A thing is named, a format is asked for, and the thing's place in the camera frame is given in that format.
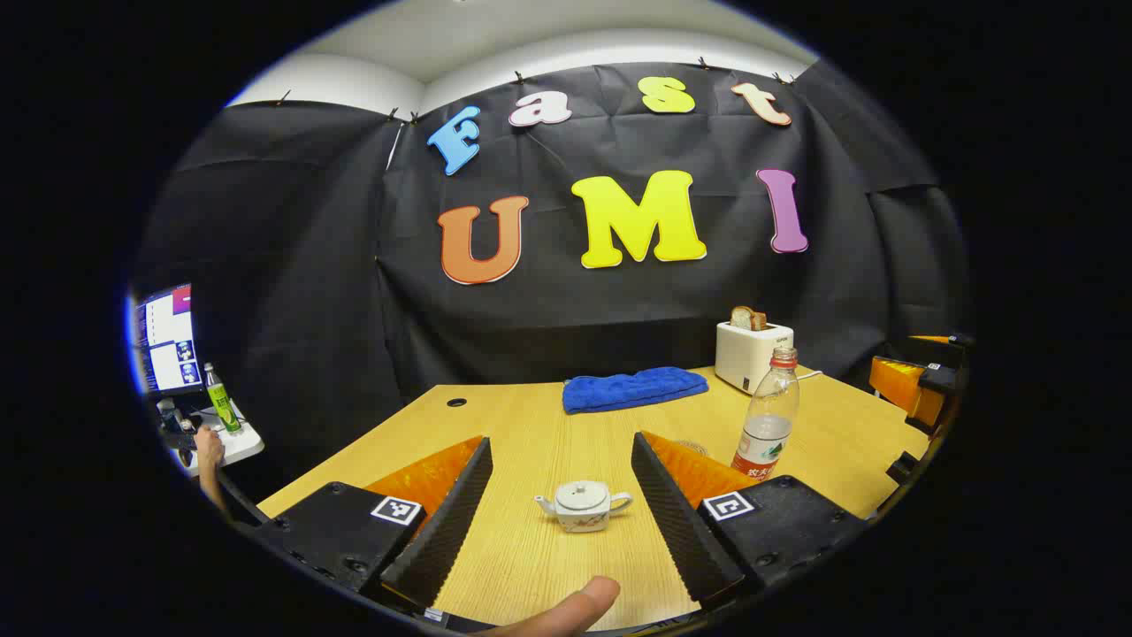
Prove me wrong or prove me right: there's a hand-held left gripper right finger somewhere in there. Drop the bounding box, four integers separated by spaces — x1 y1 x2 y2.
631 430 869 611

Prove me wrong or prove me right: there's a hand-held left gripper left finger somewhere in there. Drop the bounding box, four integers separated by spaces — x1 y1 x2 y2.
255 435 493 611

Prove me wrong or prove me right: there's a white ceramic teacup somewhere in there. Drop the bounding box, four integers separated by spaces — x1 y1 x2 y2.
534 480 634 533

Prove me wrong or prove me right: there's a white teacup lid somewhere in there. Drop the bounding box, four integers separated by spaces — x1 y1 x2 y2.
555 480 611 514

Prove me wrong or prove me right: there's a clear plastic water bottle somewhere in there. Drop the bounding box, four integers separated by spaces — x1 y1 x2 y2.
730 347 800 483

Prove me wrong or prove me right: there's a green drink bottle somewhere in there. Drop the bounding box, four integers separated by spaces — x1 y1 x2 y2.
203 362 241 434

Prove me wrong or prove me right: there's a blue folded towel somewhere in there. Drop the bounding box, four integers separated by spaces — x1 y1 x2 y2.
562 366 709 415

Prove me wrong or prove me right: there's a white toaster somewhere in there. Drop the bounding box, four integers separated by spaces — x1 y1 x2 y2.
715 320 795 395

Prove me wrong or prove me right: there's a small white desk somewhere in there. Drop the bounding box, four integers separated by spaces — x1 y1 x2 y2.
168 403 264 479

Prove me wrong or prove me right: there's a black backdrop cloth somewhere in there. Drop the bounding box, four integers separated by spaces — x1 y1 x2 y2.
133 60 974 496

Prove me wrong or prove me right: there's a computer monitor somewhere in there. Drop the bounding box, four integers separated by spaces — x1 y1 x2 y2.
133 283 204 395

